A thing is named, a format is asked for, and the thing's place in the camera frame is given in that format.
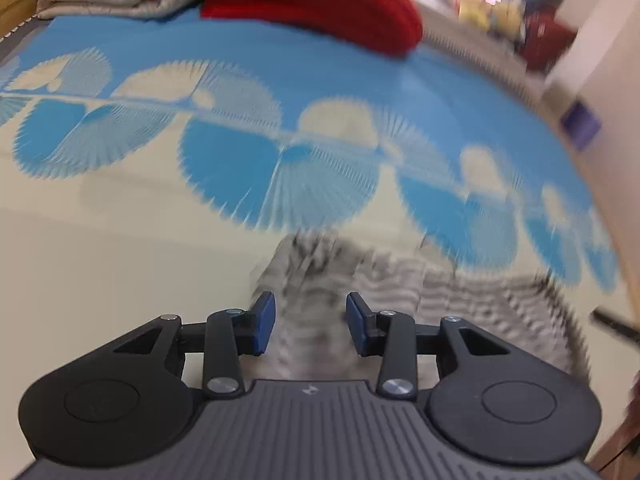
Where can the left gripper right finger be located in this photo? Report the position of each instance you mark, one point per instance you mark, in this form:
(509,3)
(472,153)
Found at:
(391,336)

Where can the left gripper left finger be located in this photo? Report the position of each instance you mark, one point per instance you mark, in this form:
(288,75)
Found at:
(230,334)

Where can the striped white small garment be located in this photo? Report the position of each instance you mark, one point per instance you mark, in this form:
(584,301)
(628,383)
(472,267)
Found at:
(311,274)

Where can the person's right hand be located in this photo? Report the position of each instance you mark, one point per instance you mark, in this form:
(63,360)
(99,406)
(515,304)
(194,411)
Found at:
(633,408)

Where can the blue cream patterned bedsheet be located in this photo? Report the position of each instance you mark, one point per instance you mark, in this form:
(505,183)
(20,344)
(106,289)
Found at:
(154,167)

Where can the purple bin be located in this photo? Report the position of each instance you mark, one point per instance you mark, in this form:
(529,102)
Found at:
(581,125)

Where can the dark red cushion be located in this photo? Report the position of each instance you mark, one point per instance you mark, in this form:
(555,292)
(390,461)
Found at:
(546,40)

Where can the yellow plush toy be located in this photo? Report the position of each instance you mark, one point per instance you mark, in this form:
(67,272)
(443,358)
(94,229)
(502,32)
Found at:
(504,18)

